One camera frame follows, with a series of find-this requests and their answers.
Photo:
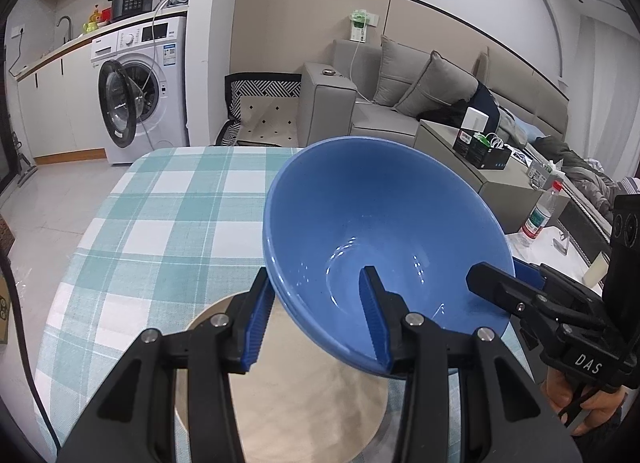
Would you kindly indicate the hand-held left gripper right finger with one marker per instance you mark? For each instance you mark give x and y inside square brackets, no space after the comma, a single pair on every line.
[372,323]

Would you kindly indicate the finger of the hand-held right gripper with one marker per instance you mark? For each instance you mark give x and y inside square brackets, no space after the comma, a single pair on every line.
[500,288]
[527,270]

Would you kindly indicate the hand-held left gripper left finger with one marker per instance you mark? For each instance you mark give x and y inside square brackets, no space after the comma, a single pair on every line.
[257,333]

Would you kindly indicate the cream plate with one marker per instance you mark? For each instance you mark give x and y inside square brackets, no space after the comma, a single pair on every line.
[310,408]

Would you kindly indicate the blue bowl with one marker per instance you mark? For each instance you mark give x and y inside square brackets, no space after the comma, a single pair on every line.
[390,203]

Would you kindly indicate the person's right hand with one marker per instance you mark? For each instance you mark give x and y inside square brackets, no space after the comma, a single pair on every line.
[600,408]

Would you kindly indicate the white marble side table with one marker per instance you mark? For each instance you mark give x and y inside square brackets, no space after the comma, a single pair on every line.
[550,263]

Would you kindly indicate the clear water bottle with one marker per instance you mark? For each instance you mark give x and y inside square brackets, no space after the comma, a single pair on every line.
[540,213]

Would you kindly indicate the cream cylinder cup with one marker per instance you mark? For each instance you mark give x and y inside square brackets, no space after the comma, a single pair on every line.
[599,270]

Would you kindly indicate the pile of grey clothes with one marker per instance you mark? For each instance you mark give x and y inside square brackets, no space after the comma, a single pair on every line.
[585,173]

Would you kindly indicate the black cardboard box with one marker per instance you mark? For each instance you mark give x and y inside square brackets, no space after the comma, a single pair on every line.
[482,155]

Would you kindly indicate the teal checked tablecloth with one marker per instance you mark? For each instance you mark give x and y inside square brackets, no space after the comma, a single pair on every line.
[175,213]

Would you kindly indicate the white box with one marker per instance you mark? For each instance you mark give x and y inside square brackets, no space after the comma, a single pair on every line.
[475,119]

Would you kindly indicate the dark jacket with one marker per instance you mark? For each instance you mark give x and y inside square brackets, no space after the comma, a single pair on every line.
[485,105]

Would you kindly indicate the grey sofa pillow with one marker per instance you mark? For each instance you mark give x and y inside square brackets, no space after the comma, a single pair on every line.
[440,88]
[400,73]

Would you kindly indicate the grey sofa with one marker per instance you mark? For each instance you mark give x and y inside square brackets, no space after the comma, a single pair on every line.
[340,108]

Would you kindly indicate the white washing machine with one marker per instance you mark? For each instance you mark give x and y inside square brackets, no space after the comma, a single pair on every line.
[155,83]

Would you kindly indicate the grey mop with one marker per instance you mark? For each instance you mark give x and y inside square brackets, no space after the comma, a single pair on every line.
[25,163]

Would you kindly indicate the white kitchen counter cabinet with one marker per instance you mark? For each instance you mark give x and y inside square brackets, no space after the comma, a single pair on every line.
[55,103]

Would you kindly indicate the metal faucet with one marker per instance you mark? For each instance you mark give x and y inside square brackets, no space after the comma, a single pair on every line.
[64,25]

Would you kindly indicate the white wall socket panel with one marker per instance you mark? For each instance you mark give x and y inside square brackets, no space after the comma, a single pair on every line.
[361,23]

